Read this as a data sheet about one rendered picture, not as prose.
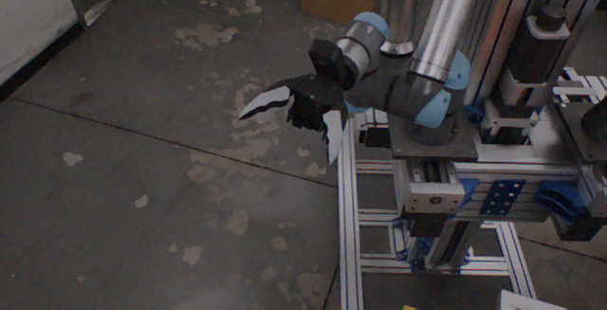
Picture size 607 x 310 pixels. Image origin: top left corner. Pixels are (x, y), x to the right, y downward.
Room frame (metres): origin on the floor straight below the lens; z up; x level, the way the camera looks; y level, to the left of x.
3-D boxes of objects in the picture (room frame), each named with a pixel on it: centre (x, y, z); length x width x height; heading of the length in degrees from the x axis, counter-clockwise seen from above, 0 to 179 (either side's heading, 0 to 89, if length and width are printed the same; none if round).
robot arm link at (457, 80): (0.89, -0.34, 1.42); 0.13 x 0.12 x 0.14; 62
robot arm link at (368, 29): (0.72, -0.11, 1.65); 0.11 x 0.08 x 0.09; 152
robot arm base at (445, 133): (0.89, -0.35, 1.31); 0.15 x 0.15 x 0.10
